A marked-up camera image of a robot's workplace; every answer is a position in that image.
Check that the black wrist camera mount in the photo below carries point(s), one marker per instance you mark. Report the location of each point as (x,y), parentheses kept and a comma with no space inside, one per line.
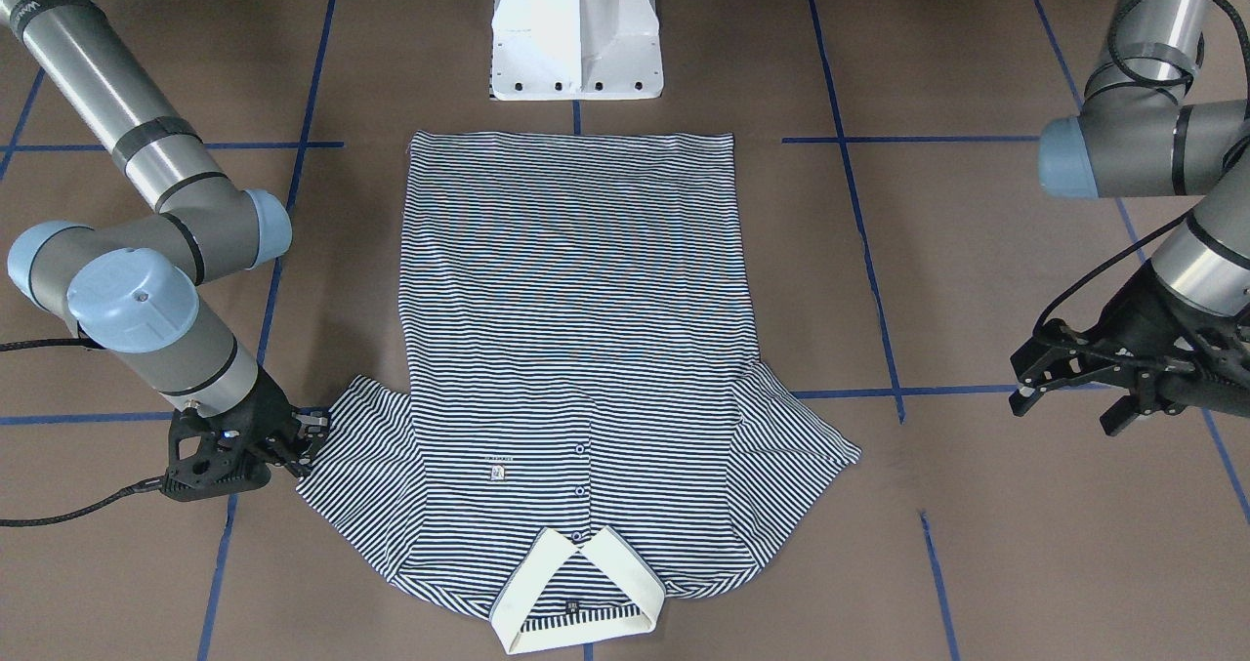
(208,457)

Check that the white camera post base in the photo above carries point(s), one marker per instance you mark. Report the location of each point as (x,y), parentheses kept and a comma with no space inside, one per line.
(575,50)

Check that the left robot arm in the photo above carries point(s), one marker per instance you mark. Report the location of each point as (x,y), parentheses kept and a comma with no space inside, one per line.
(1137,136)

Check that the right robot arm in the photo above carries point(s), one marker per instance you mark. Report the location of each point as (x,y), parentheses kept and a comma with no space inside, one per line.
(239,71)

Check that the striped polo shirt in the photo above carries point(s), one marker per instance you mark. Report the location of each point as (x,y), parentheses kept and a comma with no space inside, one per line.
(589,429)

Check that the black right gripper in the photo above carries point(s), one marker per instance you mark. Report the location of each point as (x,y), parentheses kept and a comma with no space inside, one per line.
(265,411)

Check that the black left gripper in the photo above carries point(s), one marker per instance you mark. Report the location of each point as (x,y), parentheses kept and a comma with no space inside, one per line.
(1145,319)

